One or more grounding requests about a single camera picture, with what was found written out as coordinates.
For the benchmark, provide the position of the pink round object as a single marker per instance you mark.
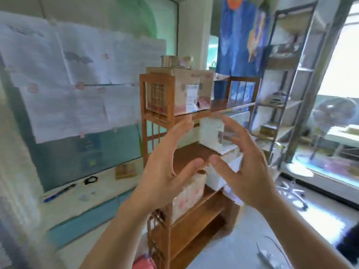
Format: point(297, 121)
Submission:
point(143, 262)

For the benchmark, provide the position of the blue pen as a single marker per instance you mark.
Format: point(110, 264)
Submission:
point(59, 193)

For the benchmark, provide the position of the brown wooden shelf unit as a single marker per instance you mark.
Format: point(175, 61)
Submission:
point(196, 221)

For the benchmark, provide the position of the person's right forearm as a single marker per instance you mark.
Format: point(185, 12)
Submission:
point(294, 235)

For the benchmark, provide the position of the cardboard box with pink print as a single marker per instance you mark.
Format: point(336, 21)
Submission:
point(182, 86)

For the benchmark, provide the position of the person's left hand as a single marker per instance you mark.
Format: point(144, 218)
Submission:
point(158, 176)

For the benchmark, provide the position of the white paper sheets on wall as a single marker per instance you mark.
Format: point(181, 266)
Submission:
point(70, 81)

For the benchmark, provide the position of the pink patterned box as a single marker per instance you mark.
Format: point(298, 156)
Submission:
point(188, 197)

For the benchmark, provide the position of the small clear jar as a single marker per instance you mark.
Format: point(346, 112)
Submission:
point(186, 62)

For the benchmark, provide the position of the person's left forearm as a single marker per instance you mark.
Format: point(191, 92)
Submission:
point(117, 238)

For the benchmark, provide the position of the white chair base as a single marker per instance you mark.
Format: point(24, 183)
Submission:
point(293, 193)

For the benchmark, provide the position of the green board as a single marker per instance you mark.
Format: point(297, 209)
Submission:
point(73, 159)

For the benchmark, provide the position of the standing electric fan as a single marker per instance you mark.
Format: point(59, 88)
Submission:
point(333, 112)

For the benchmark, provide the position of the grey metal rack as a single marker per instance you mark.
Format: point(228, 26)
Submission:
point(297, 67)

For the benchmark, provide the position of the blue hanging cloth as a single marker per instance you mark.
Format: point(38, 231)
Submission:
point(238, 39)

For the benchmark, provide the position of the white perforated plastic basket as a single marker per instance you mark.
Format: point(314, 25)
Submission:
point(210, 134)

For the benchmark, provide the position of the person's left thumb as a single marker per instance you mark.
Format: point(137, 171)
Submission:
point(190, 170)

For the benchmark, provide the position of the person's right thumb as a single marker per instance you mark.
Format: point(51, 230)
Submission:
point(223, 166)

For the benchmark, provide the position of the grey device on rack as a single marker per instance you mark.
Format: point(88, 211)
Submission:
point(276, 98)

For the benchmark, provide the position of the white storage box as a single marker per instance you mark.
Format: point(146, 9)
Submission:
point(217, 179)

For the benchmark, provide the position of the person's right hand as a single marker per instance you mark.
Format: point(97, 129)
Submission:
point(252, 179)

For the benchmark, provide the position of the small brown box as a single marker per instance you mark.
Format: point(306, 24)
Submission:
point(268, 131)

